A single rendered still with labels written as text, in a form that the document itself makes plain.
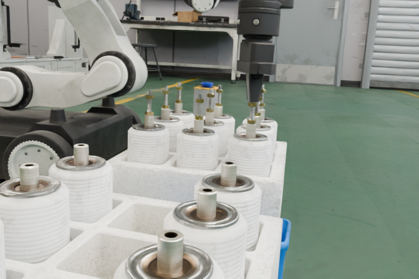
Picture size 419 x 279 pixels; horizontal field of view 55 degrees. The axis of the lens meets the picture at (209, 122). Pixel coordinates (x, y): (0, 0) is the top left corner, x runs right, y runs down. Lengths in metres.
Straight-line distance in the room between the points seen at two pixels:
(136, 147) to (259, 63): 0.33
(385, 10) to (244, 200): 5.64
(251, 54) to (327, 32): 5.21
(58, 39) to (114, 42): 3.31
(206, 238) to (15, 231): 0.24
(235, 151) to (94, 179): 0.34
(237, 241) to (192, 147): 0.45
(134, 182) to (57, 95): 0.55
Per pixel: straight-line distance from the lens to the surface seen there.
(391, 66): 6.12
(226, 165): 0.56
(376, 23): 6.03
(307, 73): 6.00
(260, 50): 0.83
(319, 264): 0.93
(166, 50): 6.23
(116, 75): 1.22
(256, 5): 0.83
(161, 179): 0.88
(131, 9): 5.53
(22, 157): 1.19
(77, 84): 1.28
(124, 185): 0.91
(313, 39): 6.00
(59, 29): 4.62
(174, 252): 0.35
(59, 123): 1.20
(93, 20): 1.30
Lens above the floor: 0.44
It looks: 10 degrees down
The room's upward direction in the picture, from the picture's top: 3 degrees clockwise
